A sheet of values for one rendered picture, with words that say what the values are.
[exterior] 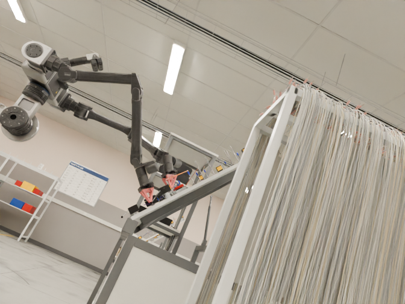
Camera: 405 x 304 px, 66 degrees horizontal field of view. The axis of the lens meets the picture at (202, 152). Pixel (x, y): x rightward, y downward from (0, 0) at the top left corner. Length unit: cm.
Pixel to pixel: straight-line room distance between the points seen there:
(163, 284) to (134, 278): 13
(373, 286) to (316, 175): 35
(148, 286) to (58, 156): 867
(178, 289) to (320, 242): 74
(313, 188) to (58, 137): 950
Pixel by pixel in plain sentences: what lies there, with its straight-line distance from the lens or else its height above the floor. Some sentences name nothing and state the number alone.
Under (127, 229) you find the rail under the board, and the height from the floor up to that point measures 81.
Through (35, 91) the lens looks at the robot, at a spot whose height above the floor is 132.
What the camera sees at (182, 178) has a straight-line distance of 292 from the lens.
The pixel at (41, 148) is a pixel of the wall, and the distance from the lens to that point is 1017.
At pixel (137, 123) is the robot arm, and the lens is 176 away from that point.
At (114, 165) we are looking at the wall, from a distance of 971.
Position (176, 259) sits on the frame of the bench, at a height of 78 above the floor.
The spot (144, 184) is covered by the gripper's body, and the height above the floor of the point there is 108.
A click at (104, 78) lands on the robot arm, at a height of 148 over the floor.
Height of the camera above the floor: 72
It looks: 22 degrees up
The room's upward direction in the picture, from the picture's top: 24 degrees clockwise
